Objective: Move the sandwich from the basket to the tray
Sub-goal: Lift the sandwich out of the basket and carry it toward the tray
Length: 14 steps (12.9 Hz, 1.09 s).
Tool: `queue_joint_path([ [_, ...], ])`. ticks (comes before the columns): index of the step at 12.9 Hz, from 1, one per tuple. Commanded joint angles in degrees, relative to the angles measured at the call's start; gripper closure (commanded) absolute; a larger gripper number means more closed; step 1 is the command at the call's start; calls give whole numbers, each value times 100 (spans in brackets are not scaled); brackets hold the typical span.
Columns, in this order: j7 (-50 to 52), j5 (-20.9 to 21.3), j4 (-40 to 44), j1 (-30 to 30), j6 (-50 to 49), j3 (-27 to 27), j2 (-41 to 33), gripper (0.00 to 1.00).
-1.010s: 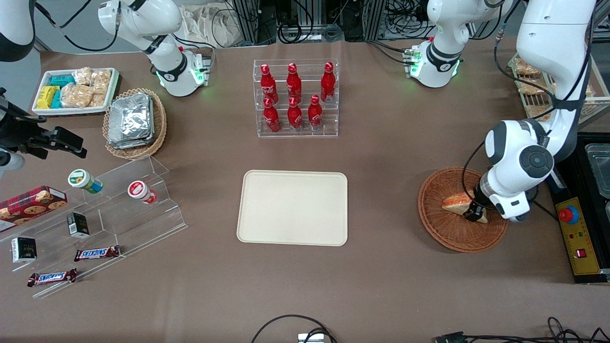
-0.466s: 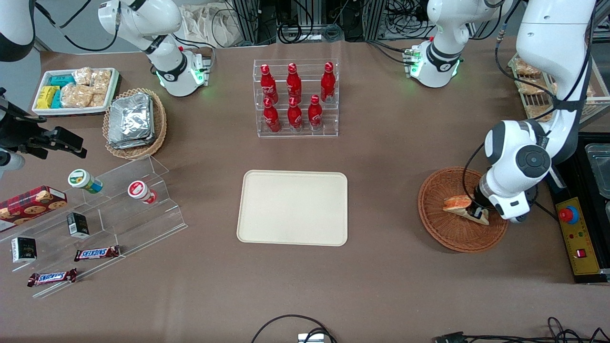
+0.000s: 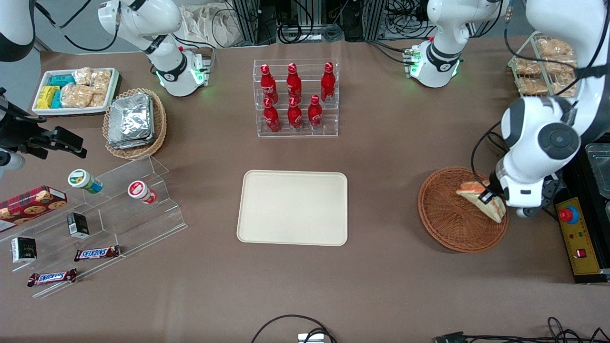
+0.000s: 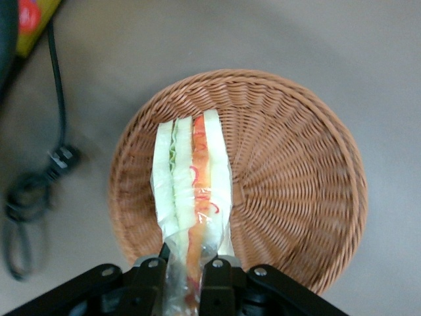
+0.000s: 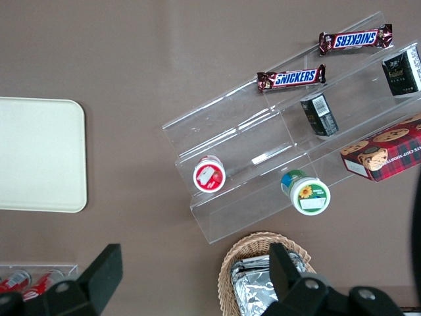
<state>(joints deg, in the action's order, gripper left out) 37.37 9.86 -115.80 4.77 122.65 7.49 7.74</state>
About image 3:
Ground white wire basket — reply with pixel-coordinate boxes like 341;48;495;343
508;30;584;99

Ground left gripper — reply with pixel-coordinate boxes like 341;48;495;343
478;164;549;209

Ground red lid yogurt cup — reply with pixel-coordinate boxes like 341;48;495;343
127;180;158;205

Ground brown snickers bar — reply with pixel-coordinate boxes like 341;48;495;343
27;268;78;288
73;245;121;262

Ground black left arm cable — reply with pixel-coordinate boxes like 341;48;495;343
470;0;610;191

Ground aluminium frame post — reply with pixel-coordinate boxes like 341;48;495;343
231;0;261;46

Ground black cable bundle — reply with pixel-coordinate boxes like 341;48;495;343
275;0;345;44

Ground black tangled cables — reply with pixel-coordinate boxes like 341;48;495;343
433;316;610;343

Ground cream plastic serving tray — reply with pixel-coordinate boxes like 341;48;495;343
236;170;349;247

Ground red cola bottle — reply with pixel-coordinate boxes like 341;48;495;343
320;61;336;103
287;96;304;131
263;98;281;133
307;94;324;131
260;64;279;104
286;62;303;103

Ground black control box yellow panel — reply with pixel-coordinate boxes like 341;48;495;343
543;152;610;285

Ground round brown wicker basket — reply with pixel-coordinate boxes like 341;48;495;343
418;166;509;253

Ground clear acrylic step shelf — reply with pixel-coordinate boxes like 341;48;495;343
0;154;188;300

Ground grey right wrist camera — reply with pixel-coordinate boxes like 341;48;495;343
0;149;26;179

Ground silver foil packs stack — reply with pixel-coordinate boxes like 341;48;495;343
108;92;156;150

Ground clear acrylic bottle rack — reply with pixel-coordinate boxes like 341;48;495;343
253;58;340;139

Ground small black carton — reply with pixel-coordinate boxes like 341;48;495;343
11;236;38;264
66;212;90;239

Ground bagged fried snack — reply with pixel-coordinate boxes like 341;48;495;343
537;38;575;58
518;77;549;95
543;56;579;75
552;81;579;98
514;58;542;77

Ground clear plastic container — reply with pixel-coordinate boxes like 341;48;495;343
585;143;610;200

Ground white rectangular snack tray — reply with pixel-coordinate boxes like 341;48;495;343
31;67;120;117

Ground triangular sandwich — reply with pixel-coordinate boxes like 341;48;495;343
456;181;507;224

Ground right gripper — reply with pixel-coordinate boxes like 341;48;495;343
0;88;88;160

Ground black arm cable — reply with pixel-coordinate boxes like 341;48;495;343
470;0;610;191
34;0;121;53

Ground yellow snack packet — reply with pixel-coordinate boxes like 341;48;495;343
36;85;61;110

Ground green lid yogurt cup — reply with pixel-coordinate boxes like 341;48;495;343
67;169;103;194

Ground red tartan cookie box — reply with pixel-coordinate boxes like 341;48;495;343
0;185;68;233

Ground white cloth bag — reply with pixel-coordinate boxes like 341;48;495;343
180;3;239;49

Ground black left base cables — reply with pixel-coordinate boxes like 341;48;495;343
366;40;411;66

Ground black looped table cable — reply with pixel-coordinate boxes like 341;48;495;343
251;314;337;343

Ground oval light wicker basket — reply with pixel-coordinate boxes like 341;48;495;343
102;88;168;161

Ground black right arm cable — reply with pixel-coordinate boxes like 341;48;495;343
34;0;121;53

